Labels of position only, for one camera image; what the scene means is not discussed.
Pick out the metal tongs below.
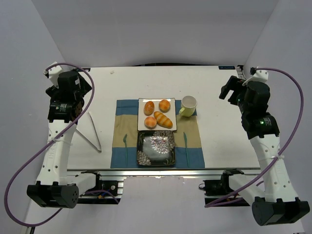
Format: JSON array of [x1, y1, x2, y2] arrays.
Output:
[[75, 112, 102, 153]]

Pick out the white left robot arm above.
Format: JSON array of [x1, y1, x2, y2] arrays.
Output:
[[27, 70, 96, 208]]

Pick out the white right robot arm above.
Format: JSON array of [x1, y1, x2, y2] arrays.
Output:
[[219, 76, 310, 226]]

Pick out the round bread roll top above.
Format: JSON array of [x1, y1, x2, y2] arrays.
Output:
[[158, 99, 171, 112]]

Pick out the round bread roll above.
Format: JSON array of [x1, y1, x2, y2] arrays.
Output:
[[158, 99, 171, 112], [144, 116, 157, 129]]

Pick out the striped long bread roll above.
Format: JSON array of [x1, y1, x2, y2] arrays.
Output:
[[154, 111, 173, 129]]

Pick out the oval bread roll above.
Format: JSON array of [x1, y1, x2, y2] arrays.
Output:
[[143, 101, 155, 116]]

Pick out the round bread roll bottom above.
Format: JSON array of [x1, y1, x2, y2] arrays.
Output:
[[144, 116, 157, 129]]

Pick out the pale yellow mug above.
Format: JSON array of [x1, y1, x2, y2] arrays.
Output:
[[179, 96, 197, 117]]

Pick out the teal knife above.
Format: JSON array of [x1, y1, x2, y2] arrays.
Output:
[[183, 132, 190, 168]]

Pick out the teal fork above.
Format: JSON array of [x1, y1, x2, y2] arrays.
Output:
[[123, 134, 128, 166]]

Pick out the blue and beige placemat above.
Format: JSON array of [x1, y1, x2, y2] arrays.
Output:
[[111, 99, 205, 169]]

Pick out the black floral square plate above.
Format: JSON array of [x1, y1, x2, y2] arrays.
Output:
[[136, 130, 176, 167]]

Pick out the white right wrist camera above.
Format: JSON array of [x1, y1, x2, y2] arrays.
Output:
[[242, 67, 269, 86]]

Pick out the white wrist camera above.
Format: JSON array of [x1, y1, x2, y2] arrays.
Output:
[[43, 61, 64, 88], [242, 67, 269, 86]]

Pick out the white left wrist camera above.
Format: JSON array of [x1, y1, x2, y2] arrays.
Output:
[[43, 61, 64, 88]]

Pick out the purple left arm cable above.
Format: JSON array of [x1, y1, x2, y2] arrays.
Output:
[[4, 63, 95, 227]]

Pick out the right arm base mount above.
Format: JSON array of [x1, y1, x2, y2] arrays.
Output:
[[198, 169, 249, 207]]

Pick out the aluminium frame rail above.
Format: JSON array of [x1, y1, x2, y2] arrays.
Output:
[[66, 167, 261, 178]]

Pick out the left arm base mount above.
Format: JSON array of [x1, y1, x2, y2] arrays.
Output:
[[78, 172, 124, 205]]

